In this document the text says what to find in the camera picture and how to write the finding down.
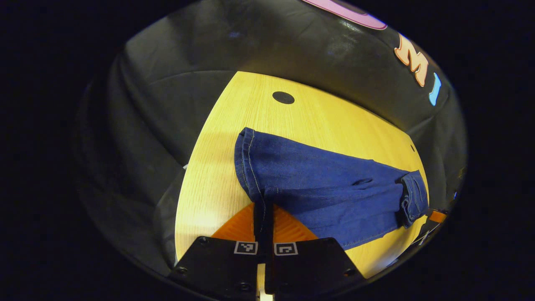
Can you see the blue denim jeans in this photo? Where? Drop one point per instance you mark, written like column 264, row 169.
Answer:
column 317, row 184

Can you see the black backdrop cloth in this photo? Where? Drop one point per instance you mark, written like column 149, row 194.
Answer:
column 188, row 62

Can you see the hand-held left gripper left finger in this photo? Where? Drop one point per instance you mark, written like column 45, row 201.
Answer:
column 258, row 230

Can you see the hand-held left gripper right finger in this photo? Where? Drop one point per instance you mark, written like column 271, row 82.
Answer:
column 269, row 230

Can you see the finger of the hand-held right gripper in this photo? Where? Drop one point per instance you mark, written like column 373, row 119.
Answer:
column 437, row 216

